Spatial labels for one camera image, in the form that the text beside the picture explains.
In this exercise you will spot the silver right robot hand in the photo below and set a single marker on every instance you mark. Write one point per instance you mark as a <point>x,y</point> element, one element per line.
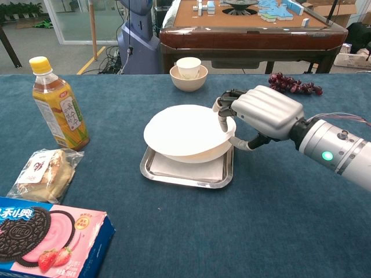
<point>269,111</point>

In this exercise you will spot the white round plate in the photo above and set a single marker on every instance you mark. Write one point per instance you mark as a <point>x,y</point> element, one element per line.
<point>185,127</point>
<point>197,159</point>

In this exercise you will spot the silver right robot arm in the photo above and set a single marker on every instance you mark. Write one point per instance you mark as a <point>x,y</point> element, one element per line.
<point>333,144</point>

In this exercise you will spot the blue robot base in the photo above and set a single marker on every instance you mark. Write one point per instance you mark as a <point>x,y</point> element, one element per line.
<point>139,37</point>

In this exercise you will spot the silver metal tray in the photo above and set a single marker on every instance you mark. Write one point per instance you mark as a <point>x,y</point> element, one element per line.
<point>185,183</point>

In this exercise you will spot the red grape bunch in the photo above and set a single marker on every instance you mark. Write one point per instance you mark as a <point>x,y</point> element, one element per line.
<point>298,87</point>

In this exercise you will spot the brown mahjong table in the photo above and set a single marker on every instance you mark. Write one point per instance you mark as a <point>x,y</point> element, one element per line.
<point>246,39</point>

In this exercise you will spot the beige bowl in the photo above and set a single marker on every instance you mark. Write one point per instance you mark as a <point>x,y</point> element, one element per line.
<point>188,85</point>

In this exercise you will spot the white paper cup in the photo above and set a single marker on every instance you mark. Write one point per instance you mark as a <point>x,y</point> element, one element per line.
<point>188,68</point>

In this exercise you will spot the single blue mahjong tile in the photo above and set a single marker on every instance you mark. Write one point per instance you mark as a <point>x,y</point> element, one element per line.
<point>305,22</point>

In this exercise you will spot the white plastic basket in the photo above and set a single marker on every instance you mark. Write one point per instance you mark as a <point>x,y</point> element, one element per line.
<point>352,60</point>

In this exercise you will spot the blue mahjong tile pile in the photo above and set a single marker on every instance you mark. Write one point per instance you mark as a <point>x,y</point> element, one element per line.
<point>275,11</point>

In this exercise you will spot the white paper napkin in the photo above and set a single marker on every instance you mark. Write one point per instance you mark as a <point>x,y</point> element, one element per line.
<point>188,172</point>

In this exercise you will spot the blue tablecloth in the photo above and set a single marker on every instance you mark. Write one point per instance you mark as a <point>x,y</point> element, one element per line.
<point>261,217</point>

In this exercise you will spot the black mahjong table dial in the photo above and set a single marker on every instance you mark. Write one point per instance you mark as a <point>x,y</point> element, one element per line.
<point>240,5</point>

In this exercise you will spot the black bag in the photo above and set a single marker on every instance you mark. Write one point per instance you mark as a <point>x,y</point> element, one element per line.
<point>359,34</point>

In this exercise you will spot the small mahjong tile cluster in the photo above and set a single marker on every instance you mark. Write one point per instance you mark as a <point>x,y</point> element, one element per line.
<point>207,9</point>

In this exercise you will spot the cardboard box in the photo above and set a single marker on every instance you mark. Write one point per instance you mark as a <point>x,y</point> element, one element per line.
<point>345,14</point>

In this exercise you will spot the wooden pole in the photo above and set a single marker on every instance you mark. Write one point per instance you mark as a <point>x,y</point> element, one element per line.
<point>93,29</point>

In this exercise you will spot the yellow capped tea bottle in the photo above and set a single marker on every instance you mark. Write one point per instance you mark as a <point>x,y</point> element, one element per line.
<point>61,116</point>

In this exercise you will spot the plastic wrapped sandwich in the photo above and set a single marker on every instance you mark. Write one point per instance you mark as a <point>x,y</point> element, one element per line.
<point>55,176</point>

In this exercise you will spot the white framed glass partition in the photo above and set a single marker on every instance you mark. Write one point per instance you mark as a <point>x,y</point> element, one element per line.
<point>53,20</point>

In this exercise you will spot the green floor object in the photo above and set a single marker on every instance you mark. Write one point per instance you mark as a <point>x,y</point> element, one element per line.
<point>43,24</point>

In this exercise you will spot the strawberry Oreo cookie box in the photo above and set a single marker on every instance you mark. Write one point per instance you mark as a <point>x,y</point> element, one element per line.
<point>43,237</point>

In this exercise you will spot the black table leg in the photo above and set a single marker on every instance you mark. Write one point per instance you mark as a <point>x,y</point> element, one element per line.
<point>10,47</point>

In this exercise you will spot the green potted plants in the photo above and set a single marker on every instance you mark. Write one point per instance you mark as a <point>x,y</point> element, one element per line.
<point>20,10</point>

